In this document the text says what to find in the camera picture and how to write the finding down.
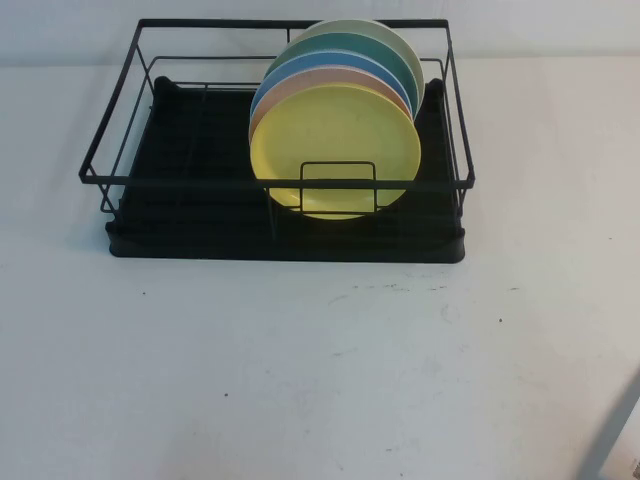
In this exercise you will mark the yellow plate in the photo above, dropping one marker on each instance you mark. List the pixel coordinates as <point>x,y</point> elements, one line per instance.
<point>330,135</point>

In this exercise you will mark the pink plate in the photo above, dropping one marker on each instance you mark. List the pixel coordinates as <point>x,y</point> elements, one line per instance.
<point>320,77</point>

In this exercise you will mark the blue plate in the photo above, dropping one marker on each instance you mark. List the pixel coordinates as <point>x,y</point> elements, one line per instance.
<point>320,61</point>

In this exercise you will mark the teal green plate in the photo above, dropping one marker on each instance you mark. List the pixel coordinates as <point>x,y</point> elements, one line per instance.
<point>340,47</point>

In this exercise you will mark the pale green plate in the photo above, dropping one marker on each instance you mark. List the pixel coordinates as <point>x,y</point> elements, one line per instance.
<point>360,27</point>

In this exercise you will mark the black plastic drip tray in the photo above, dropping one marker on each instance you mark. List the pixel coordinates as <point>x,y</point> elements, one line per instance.
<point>250,250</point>

